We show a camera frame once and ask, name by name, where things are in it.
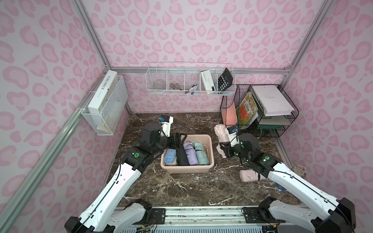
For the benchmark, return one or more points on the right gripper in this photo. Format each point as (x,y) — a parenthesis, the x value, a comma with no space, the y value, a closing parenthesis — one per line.
(230,148)

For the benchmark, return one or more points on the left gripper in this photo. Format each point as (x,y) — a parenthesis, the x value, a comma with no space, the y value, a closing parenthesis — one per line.
(173,140)

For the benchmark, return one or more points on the light blue umbrella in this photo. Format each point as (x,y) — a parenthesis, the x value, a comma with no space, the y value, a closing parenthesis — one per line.
(170,157)

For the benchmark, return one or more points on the lilac umbrella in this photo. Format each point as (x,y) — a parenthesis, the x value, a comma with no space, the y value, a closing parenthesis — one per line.
(191,154)

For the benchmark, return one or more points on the black umbrella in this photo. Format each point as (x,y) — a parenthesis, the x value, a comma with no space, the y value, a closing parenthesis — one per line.
(181,154)

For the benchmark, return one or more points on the pink umbrella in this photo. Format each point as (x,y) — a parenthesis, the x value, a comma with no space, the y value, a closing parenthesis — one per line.
(220,131)
(248,176)

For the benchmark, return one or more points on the pink plastic storage box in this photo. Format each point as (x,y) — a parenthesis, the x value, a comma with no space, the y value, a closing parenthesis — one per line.
(207,144)

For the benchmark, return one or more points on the mint green umbrella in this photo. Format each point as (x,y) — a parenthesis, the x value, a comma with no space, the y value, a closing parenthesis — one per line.
(201,154)

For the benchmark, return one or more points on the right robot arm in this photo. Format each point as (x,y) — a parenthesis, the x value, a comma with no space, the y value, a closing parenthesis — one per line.
(324,213)

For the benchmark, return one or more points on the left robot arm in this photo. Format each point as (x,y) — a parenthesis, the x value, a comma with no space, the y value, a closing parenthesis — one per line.
(99,217)

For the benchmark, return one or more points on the small white box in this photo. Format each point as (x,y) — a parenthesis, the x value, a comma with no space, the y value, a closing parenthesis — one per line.
(208,82)

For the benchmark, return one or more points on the white long box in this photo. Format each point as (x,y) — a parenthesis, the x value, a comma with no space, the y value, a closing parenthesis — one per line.
(103,93)

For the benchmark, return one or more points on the pink folder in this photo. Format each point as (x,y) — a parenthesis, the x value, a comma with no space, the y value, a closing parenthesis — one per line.
(231,116)

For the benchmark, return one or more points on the green red book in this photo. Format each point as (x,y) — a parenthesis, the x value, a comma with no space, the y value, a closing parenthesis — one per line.
(247,111)

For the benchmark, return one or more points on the green tray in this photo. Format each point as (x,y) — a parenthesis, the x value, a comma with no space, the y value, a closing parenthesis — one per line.
(274,126)

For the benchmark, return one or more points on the white paper stack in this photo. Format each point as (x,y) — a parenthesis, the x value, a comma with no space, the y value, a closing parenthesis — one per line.
(272,100)

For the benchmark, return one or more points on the black calculator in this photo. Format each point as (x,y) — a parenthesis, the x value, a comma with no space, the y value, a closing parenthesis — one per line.
(225,80)

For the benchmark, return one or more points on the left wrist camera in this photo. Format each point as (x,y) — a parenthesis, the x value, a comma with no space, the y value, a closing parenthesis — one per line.
(166,122)

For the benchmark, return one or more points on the black wire file rack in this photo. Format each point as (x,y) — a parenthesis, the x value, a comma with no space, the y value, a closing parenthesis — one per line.
(240,93)

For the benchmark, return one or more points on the white wire wall basket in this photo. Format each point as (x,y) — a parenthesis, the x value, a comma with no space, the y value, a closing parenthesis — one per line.
(185,78)

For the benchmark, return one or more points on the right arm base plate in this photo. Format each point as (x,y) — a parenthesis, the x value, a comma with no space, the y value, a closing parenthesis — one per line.
(255,215)

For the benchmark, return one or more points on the white wire side basket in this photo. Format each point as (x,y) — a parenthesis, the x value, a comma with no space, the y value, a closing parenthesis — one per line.
(105,123)

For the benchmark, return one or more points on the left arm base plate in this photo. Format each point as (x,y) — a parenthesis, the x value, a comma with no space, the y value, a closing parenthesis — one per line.
(154,214)

